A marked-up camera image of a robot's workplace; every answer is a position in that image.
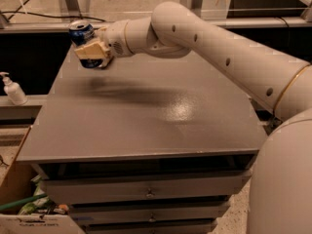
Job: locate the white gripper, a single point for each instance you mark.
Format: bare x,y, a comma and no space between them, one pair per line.
114,38

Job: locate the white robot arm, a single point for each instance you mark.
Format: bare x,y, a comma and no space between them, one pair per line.
281,186

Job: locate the grey drawer cabinet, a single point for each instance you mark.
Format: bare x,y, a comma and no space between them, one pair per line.
145,146

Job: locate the metal frame rail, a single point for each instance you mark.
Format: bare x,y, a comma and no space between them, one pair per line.
230,14

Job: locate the white pump bottle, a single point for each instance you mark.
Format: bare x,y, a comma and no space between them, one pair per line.
13,90

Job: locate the green stick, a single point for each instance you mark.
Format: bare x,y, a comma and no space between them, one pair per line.
21,202

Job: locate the blue pepsi can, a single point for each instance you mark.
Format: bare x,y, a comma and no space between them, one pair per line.
81,32

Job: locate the cardboard box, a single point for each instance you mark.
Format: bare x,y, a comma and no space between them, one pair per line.
15,185

